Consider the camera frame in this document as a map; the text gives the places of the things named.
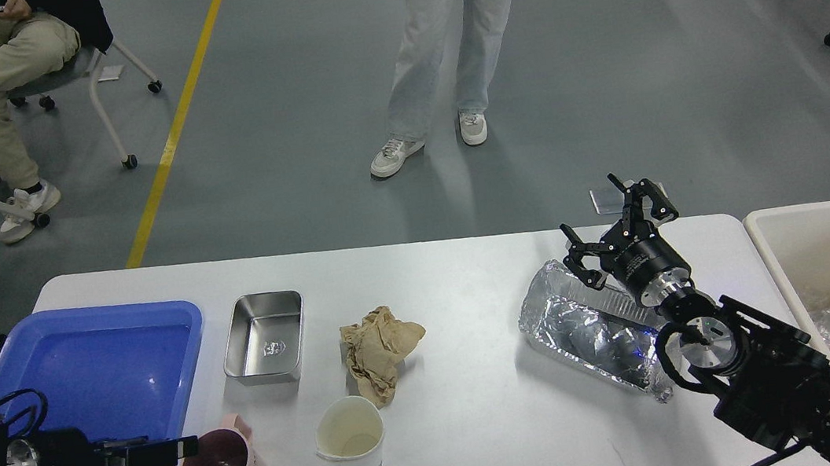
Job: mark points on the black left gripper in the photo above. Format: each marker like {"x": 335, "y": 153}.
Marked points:
{"x": 71, "y": 447}

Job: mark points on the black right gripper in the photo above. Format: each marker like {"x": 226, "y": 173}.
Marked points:
{"x": 633, "y": 252}

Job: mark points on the stainless steel rectangular tray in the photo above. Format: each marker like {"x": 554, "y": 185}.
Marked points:
{"x": 265, "y": 339}

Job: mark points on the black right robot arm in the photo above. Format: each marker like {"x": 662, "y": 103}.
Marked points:
{"x": 772, "y": 386}

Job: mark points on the clear floor plate left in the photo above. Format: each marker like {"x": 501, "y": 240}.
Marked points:
{"x": 608, "y": 200}

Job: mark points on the aluminium foil container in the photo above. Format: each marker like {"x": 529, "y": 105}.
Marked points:
{"x": 604, "y": 333}

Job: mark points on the blue plastic tray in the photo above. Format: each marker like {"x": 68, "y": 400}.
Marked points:
{"x": 114, "y": 372}

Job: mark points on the white paper cup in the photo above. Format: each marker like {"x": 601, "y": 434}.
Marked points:
{"x": 350, "y": 433}

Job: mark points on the crumpled brown paper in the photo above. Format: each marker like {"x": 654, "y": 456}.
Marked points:
{"x": 373, "y": 349}

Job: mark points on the standing person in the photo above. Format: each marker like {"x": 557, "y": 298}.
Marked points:
{"x": 419, "y": 59}

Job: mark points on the white office chair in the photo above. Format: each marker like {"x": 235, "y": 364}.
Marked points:
{"x": 88, "y": 66}

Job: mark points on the seated person khaki trousers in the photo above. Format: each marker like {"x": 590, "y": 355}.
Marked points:
{"x": 39, "y": 37}

